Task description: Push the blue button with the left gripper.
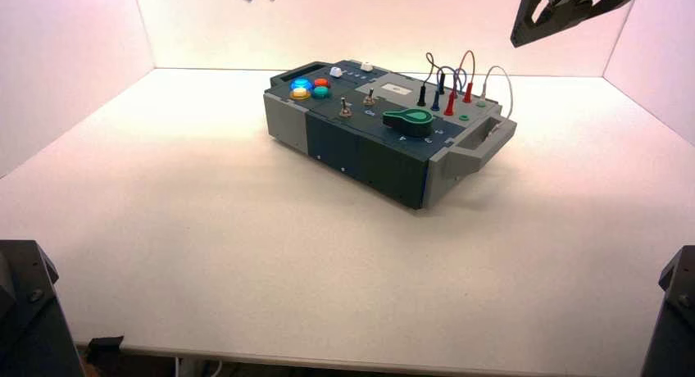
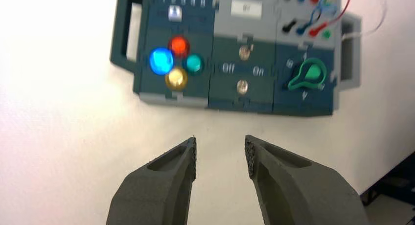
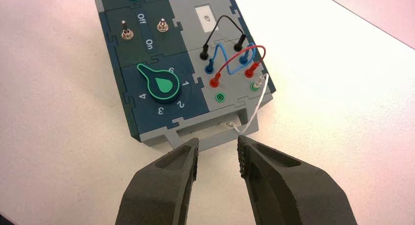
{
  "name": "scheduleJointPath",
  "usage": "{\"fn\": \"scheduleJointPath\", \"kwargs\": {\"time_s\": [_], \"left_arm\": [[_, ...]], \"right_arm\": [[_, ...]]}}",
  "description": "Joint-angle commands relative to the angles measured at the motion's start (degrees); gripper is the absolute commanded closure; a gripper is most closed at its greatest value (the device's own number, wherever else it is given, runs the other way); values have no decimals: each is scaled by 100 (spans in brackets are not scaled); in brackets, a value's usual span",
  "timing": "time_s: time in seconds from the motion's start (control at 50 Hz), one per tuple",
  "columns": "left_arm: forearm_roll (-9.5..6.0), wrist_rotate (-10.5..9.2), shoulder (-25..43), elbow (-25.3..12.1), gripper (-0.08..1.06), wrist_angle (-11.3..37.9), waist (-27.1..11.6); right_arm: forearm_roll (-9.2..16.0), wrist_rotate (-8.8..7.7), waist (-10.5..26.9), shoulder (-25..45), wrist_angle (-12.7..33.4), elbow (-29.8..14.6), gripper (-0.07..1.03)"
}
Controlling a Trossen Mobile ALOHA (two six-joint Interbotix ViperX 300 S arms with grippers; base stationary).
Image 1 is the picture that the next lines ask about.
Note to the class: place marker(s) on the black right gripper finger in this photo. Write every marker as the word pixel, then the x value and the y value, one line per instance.
pixel 524 24
pixel 597 13

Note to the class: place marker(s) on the red round push button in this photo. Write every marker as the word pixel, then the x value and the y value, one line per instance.
pixel 322 83

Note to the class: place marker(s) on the teal round push button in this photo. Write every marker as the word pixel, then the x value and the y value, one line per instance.
pixel 321 92

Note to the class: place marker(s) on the white banana plug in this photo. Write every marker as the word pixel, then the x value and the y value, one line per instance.
pixel 482 94

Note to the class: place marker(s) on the red banana plug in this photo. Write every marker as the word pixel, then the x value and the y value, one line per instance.
pixel 467 93
pixel 449 105

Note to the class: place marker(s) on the dark blue banana plug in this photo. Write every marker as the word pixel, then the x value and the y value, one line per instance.
pixel 441 84

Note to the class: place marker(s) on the white slider knob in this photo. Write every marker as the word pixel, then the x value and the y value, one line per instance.
pixel 336 72
pixel 367 66

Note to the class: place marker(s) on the black banana plug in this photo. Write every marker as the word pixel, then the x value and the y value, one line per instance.
pixel 421 96

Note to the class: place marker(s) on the white label plate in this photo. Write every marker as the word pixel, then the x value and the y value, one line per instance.
pixel 396 89

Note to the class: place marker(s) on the green rotary selector knob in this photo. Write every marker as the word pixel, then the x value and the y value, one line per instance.
pixel 409 123

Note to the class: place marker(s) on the grey and blue task box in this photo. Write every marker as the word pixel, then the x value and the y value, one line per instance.
pixel 361 146

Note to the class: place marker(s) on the black table clamp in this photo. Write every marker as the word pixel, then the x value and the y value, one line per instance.
pixel 104 348

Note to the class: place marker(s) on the metal toggle switch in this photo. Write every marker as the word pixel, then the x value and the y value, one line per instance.
pixel 369 97
pixel 344 108

